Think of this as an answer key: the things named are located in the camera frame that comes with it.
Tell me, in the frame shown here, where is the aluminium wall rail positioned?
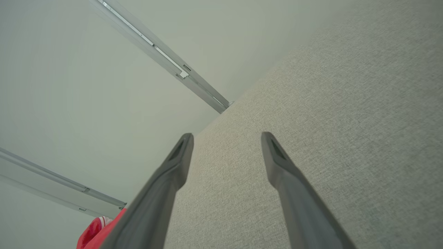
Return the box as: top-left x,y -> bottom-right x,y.
0,147 -> 127,219
88,0 -> 234,114

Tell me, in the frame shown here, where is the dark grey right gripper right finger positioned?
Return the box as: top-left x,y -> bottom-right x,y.
261,131 -> 357,249

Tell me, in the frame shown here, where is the red basketball jersey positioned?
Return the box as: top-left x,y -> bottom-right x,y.
76,207 -> 127,249

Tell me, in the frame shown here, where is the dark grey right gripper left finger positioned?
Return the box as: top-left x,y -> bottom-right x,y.
100,133 -> 194,249

